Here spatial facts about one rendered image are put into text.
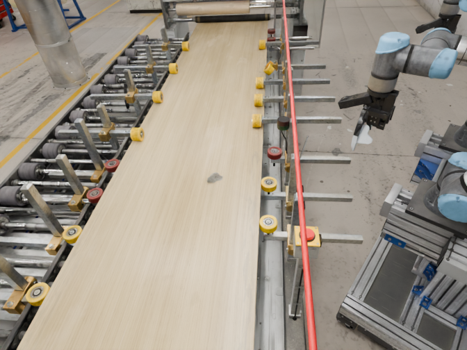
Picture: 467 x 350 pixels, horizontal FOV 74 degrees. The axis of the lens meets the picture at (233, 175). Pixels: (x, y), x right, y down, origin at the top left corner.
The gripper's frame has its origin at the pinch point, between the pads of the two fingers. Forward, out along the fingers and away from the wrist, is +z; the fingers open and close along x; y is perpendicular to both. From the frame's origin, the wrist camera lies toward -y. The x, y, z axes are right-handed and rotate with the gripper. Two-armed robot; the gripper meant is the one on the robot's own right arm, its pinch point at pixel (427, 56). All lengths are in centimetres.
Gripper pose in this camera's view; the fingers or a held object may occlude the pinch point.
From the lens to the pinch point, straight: 191.5
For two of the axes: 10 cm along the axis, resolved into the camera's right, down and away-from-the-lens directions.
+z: 0.6, 7.4, 6.7
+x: 6.2, -5.5, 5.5
